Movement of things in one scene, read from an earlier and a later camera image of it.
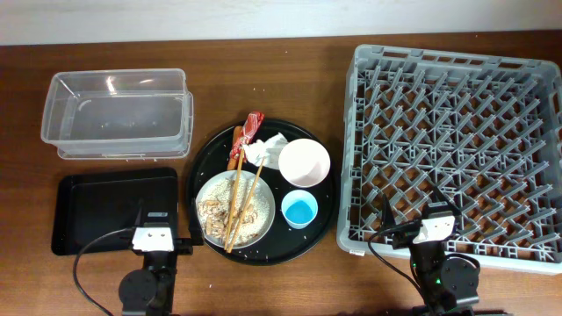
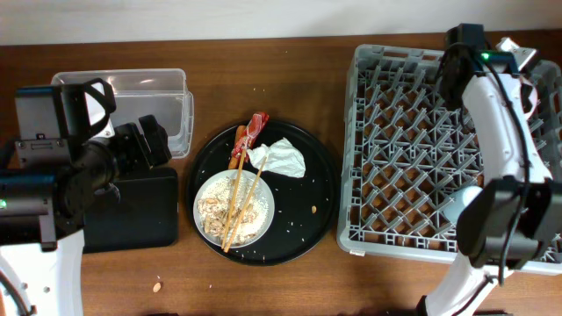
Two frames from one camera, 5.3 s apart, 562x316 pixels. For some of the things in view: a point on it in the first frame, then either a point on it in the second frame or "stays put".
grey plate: (213, 207) stays put
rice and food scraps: (214, 209) stays put
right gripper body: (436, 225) to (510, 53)
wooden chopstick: (234, 198) stays put
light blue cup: (299, 209) to (458, 201)
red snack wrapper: (250, 132) stays put
